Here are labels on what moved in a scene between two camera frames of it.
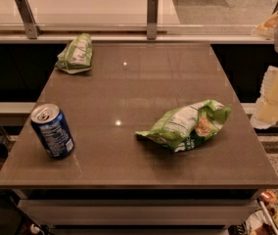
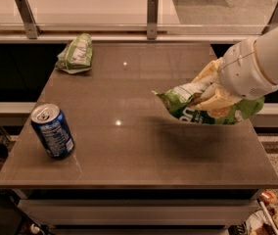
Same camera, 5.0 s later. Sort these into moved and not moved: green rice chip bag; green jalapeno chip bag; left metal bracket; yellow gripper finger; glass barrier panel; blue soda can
Moved: green rice chip bag; yellow gripper finger
Not moved: left metal bracket; green jalapeno chip bag; blue soda can; glass barrier panel
